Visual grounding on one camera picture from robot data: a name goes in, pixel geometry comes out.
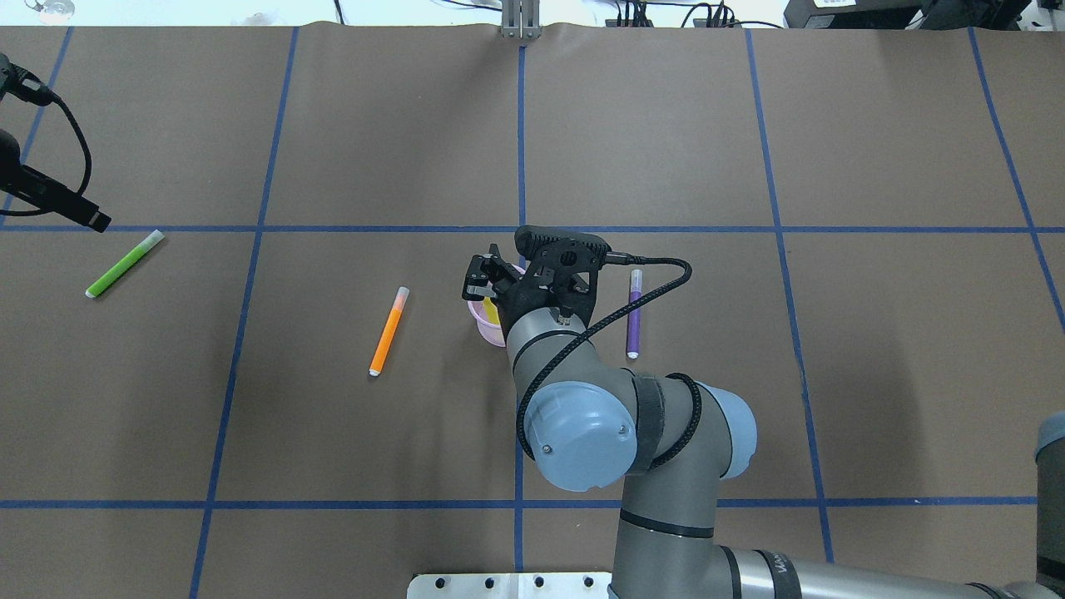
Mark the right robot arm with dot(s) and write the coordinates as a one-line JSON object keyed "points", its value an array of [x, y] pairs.
{"points": [[671, 439]]}

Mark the pink mesh pen holder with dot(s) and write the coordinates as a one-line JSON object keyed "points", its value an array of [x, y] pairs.
{"points": [[490, 333]]}

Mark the aluminium profile post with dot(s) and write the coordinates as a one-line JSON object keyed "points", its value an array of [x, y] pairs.
{"points": [[520, 19]]}

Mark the black box device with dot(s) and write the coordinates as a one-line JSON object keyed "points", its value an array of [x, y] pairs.
{"points": [[899, 15]]}

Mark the yellow highlighter pen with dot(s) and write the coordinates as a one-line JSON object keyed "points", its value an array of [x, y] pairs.
{"points": [[491, 312]]}

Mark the green highlighter pen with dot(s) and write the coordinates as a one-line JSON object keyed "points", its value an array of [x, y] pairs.
{"points": [[123, 265]]}

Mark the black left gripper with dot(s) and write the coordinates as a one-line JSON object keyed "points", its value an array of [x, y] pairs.
{"points": [[17, 176]]}

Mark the orange highlighter pen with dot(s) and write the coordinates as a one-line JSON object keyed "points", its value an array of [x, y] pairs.
{"points": [[386, 339]]}

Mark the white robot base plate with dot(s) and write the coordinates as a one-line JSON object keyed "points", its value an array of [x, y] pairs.
{"points": [[512, 585]]}

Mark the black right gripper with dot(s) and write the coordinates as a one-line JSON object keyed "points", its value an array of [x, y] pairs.
{"points": [[519, 297]]}

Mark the purple highlighter pen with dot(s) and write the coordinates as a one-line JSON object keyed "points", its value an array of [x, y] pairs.
{"points": [[633, 338]]}

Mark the clear round object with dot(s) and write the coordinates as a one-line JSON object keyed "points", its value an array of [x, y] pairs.
{"points": [[52, 12]]}

